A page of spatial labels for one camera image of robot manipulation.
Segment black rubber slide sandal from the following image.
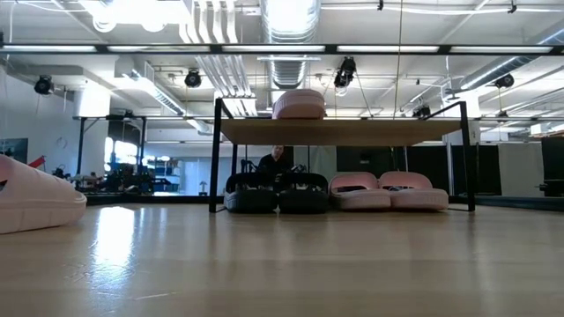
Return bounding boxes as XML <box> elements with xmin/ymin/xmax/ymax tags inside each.
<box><xmin>277</xmin><ymin>172</ymin><xmax>330</xmax><ymax>216</ymax></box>
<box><xmin>223</xmin><ymin>172</ymin><xmax>279</xmax><ymax>215</ymax></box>

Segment pink rubber slide sandal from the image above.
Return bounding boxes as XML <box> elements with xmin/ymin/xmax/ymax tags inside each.
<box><xmin>378</xmin><ymin>171</ymin><xmax>450</xmax><ymax>211</ymax></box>
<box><xmin>329</xmin><ymin>171</ymin><xmax>392</xmax><ymax>211</ymax></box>
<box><xmin>271</xmin><ymin>88</ymin><xmax>327</xmax><ymax>121</ymax></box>
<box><xmin>0</xmin><ymin>153</ymin><xmax>88</xmax><ymax>235</ymax></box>

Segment wooden shelf with black legs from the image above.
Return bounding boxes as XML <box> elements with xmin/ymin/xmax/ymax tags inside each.
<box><xmin>208</xmin><ymin>97</ymin><xmax>477</xmax><ymax>214</ymax></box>

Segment person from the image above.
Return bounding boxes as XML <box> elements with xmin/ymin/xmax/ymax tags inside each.
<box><xmin>257</xmin><ymin>144</ymin><xmax>290</xmax><ymax>176</ymax></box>

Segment background workbench with equipment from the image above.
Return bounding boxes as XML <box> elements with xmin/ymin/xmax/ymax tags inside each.
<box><xmin>51</xmin><ymin>154</ymin><xmax>184</xmax><ymax>197</ymax></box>

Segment black room divider panels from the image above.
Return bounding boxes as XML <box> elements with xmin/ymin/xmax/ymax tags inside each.
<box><xmin>336</xmin><ymin>144</ymin><xmax>503</xmax><ymax>198</ymax></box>

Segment black background rack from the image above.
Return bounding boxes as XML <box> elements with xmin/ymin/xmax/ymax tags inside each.
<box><xmin>72</xmin><ymin>114</ymin><xmax>149</xmax><ymax>197</ymax></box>

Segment black cabinet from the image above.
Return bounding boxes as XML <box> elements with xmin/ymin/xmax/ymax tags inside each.
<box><xmin>540</xmin><ymin>136</ymin><xmax>564</xmax><ymax>198</ymax></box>

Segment silver round ceiling duct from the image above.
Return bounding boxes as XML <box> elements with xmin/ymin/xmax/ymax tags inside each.
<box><xmin>259</xmin><ymin>0</ymin><xmax>322</xmax><ymax>91</ymax></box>

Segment dark wall picture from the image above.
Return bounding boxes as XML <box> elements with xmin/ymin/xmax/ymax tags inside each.
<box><xmin>0</xmin><ymin>137</ymin><xmax>29</xmax><ymax>165</ymax></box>

